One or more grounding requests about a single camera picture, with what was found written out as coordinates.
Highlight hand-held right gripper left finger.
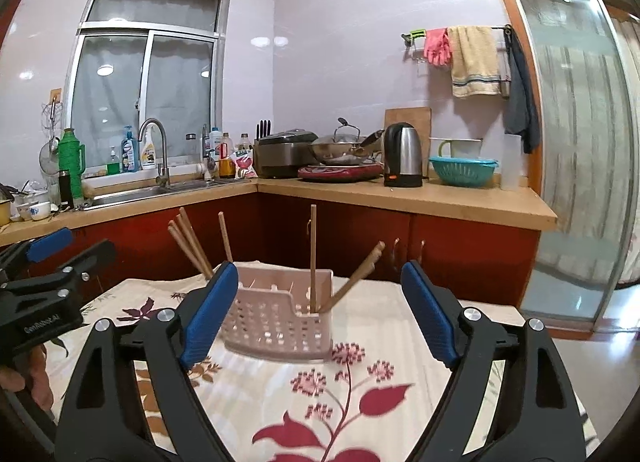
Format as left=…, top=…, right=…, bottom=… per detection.
left=55, top=261, right=241, bottom=462

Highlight dark grey cloth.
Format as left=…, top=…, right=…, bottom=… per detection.
left=502, top=27, right=542, bottom=154

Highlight steel sink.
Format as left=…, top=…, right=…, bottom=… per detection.
left=82, top=179, right=252, bottom=211

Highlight white green enamel mug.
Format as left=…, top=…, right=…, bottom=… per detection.
left=429, top=137, right=484, bottom=159

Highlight grey rice cooker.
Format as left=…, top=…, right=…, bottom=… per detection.
left=254, top=128, right=320, bottom=179

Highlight wooden cutting board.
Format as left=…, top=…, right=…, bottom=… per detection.
left=383, top=107, right=432, bottom=143

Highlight blue hand soap bottle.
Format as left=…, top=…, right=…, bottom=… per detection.
left=121, top=125, right=137, bottom=173

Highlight green thermos jug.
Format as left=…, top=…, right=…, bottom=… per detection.
left=58, top=127, right=86, bottom=198

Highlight striped curtain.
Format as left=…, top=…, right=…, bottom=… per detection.
left=606, top=6, right=640, bottom=289

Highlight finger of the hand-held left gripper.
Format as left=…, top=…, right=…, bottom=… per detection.
left=0, top=239, right=117, bottom=299
left=0, top=227, right=75, bottom=269

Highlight steel kitchen faucet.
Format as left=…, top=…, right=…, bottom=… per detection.
left=137, top=117, right=171, bottom=188

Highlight white cleaner bottle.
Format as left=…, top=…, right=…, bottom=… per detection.
left=139, top=129, right=157, bottom=171

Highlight person's left hand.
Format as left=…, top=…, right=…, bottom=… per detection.
left=0, top=344, right=51, bottom=413

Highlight beige towel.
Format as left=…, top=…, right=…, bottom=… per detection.
left=446, top=25, right=503, bottom=98

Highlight teal plastic colander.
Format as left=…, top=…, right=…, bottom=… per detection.
left=428, top=155, right=500, bottom=188

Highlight set of wooden chopsticks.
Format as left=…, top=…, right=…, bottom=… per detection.
left=167, top=204, right=386, bottom=316

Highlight knife block with knives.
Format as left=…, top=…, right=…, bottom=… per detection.
left=254, top=119, right=274, bottom=156

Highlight round mesh strainer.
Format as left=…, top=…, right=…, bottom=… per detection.
left=38, top=139, right=61, bottom=176

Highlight red induction cooker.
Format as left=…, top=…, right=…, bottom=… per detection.
left=297, top=161, right=385, bottom=183

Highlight translucent white container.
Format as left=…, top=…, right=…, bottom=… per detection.
left=501, top=133, right=524, bottom=192

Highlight pink perforated utensil basket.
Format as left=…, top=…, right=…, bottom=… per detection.
left=212, top=261, right=335, bottom=361

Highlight black flask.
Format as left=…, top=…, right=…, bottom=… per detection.
left=58, top=169, right=75, bottom=209

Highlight aluminium sliding window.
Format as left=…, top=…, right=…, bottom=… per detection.
left=69, top=0, right=232, bottom=169

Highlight cooking oil bottle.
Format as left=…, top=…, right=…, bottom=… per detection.
left=218, top=131, right=236, bottom=180

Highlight striped dish cloth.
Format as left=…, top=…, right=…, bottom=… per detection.
left=497, top=47, right=512, bottom=98

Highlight steel electric kettle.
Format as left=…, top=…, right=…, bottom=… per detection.
left=382, top=121, right=425, bottom=188

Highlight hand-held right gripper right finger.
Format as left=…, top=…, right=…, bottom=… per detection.
left=400, top=260, right=586, bottom=462

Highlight floral tablecloth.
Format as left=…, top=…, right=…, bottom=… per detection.
left=40, top=262, right=601, bottom=462

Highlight red white snack bag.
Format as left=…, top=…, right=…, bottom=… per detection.
left=229, top=149, right=259, bottom=179

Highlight pink rubber gloves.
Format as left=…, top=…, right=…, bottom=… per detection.
left=423, top=28, right=452, bottom=67

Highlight beige kitchen countertop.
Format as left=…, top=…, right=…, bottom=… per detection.
left=0, top=173, right=559, bottom=248

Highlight sliding glass door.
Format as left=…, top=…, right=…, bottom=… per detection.
left=511, top=0, right=632, bottom=324

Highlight steel wok with lid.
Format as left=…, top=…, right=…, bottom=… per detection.
left=308, top=117, right=386, bottom=166

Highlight metal towel rack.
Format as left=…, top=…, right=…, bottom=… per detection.
left=399, top=24, right=514, bottom=64

